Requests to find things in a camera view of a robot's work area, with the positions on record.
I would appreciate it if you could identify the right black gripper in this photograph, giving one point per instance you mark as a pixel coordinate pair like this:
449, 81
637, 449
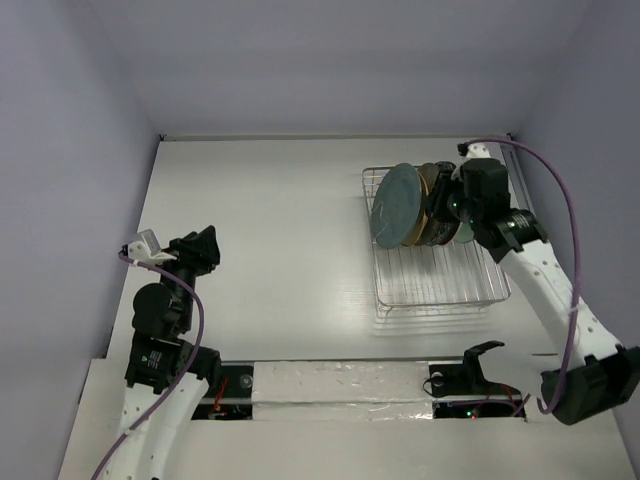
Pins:
451, 187

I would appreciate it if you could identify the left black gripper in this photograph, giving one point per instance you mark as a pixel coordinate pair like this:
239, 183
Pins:
197, 249

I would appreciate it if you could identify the grey reindeer plate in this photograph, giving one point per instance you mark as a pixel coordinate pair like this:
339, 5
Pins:
425, 228

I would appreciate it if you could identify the blue floral white plate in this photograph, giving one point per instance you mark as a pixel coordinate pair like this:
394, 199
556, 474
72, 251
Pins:
446, 230

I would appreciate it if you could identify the mint green flower plate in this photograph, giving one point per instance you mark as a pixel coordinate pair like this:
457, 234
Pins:
464, 233

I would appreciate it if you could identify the plain teal plate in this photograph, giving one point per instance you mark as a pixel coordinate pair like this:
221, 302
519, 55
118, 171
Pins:
396, 206

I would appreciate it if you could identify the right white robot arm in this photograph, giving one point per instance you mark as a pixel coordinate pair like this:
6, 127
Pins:
596, 372

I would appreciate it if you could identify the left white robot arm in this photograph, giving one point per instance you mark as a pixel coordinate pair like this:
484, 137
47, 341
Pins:
169, 371

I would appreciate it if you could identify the white foam block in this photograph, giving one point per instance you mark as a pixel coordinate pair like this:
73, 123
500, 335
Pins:
358, 391

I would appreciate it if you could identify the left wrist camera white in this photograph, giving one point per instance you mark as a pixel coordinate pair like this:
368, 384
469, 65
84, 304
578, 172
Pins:
145, 247

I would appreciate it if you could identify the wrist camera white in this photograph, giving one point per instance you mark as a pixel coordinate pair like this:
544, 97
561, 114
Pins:
145, 247
473, 150

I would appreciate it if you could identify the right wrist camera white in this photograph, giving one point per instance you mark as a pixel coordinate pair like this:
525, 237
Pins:
473, 150

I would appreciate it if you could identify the metal wire dish rack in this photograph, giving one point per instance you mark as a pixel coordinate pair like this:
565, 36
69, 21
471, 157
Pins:
420, 281

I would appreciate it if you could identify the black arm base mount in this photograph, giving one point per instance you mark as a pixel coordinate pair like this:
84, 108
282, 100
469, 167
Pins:
462, 377

